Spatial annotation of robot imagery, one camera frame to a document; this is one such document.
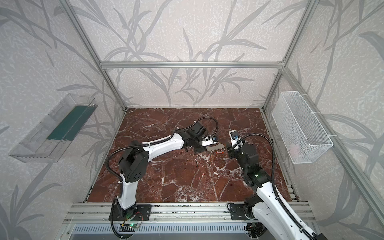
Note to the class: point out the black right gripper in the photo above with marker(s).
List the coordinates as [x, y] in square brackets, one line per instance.
[233, 152]

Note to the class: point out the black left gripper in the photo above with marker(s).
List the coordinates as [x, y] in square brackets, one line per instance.
[204, 146]

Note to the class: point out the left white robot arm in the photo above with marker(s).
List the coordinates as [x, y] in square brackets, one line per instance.
[129, 164]

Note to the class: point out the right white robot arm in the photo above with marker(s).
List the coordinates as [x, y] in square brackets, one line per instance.
[267, 204]

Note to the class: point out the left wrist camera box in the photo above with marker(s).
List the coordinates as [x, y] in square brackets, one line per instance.
[209, 141]

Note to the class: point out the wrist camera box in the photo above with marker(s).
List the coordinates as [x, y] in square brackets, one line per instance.
[209, 141]
[235, 138]

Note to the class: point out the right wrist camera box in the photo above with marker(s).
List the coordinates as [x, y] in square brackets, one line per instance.
[235, 138]

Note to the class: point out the white wire mesh basket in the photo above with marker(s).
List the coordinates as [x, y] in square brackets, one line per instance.
[303, 135]

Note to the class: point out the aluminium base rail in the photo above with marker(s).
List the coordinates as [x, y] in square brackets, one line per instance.
[160, 212]

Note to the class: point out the white slotted cable duct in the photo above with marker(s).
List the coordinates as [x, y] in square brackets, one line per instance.
[164, 228]

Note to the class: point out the clear plastic wall bin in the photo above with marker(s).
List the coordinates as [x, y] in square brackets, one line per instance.
[48, 141]

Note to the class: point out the aluminium frame profiles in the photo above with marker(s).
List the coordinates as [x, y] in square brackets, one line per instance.
[355, 173]

